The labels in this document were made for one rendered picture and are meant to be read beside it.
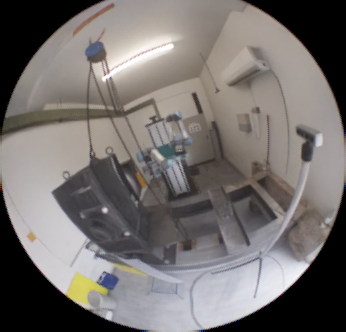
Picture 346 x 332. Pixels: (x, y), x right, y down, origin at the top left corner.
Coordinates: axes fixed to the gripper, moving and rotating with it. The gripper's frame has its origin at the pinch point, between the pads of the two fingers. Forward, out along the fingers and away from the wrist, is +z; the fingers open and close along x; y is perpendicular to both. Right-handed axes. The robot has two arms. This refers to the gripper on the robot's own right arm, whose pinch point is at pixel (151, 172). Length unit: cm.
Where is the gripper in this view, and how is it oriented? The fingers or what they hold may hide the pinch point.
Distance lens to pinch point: 73.1
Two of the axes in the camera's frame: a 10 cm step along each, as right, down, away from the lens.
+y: 3.6, 8.7, 3.3
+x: -9.0, 4.2, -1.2
